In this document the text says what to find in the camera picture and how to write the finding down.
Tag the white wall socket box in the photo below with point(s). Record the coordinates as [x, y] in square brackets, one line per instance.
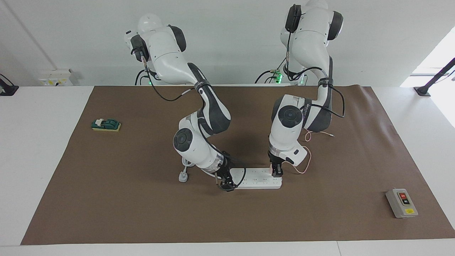
[55, 77]

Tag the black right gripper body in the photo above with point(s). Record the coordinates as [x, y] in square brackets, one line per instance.
[223, 169]

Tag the black clamp mount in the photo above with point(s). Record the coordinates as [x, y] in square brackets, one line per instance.
[7, 89]

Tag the grey push-button switch box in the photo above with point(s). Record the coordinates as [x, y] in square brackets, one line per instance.
[401, 204]

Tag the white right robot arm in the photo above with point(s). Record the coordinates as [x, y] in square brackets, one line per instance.
[170, 60]

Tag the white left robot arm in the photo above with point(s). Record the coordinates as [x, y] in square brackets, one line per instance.
[305, 46]

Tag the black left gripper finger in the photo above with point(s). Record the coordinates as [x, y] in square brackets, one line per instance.
[280, 171]
[274, 171]

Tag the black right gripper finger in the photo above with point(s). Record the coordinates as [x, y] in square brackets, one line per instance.
[223, 185]
[231, 184]

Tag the brown table mat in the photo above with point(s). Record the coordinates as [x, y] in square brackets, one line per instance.
[142, 213]

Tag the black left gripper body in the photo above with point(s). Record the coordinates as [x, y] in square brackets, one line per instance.
[275, 158]

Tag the white power strip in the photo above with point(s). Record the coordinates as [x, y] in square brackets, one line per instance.
[256, 179]

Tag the green clamp block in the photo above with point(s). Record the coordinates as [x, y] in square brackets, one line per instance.
[106, 124]

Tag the black slanted stand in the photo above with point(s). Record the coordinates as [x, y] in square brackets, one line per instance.
[432, 80]

